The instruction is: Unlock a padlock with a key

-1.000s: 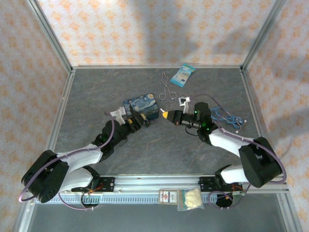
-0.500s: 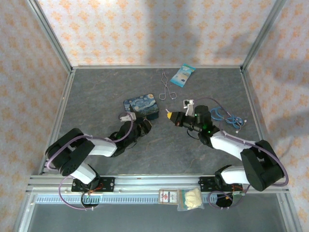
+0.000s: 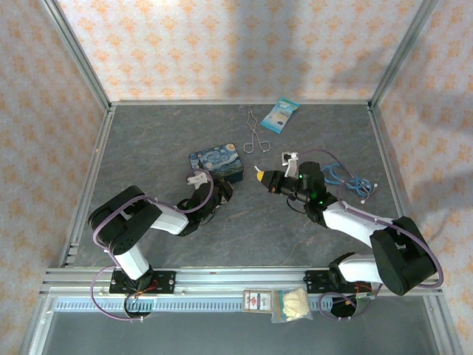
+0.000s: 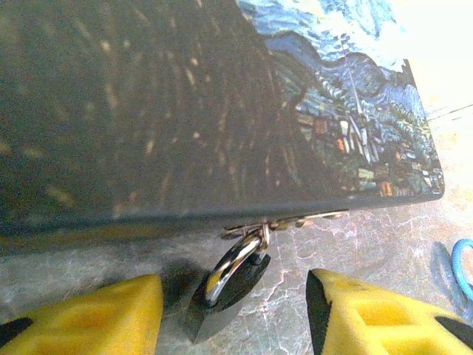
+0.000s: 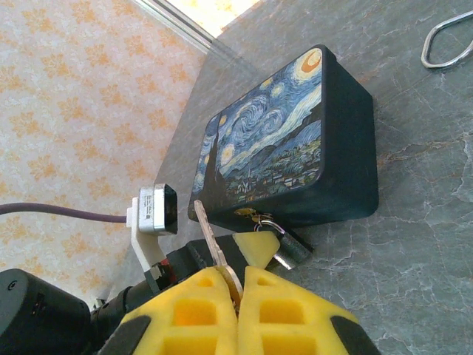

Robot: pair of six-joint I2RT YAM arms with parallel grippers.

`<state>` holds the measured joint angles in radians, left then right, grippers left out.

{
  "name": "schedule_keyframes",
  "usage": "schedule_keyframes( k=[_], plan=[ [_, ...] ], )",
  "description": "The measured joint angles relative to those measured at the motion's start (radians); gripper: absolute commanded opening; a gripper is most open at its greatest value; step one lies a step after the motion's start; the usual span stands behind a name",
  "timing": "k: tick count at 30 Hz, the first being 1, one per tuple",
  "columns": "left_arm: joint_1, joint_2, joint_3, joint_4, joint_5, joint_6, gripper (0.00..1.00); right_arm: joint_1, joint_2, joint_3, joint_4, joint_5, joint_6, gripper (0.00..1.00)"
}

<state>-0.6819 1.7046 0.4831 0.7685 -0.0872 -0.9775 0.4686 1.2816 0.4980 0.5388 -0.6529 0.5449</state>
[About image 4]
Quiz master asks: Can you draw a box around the starry night painted box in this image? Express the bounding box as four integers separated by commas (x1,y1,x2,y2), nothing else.
0,0,446,257

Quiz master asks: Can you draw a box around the black padlock with chrome shackle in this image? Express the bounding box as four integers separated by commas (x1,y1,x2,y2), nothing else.
180,234,273,345

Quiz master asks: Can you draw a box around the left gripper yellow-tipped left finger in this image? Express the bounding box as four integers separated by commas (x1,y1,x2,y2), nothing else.
0,274,165,355

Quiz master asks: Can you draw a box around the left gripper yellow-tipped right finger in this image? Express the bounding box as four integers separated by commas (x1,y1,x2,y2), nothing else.
305,268,473,355

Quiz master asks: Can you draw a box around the blue cable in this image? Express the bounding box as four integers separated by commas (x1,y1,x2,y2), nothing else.
451,237,473,301

